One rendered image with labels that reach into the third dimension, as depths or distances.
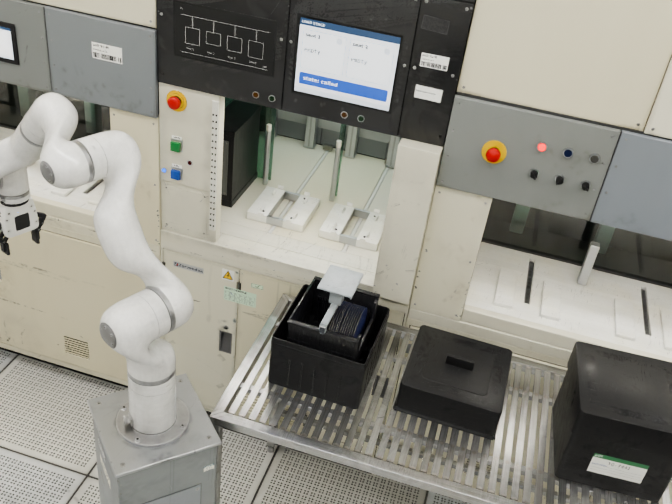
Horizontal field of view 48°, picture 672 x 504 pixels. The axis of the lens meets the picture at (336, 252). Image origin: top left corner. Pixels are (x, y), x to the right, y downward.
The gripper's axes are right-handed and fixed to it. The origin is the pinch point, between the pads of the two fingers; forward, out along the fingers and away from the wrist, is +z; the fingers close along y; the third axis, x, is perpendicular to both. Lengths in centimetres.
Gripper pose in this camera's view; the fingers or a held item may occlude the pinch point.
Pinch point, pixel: (21, 244)
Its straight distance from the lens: 235.1
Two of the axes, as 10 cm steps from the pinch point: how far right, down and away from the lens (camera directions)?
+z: -1.1, 8.2, 5.6
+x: -7.5, -4.4, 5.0
